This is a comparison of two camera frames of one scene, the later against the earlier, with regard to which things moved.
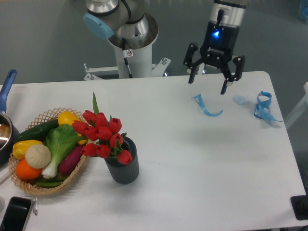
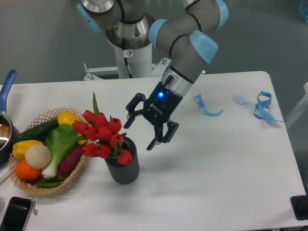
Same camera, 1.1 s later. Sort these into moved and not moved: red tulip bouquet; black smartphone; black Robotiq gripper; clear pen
Moved: black Robotiq gripper
Not moved: clear pen; red tulip bouquet; black smartphone
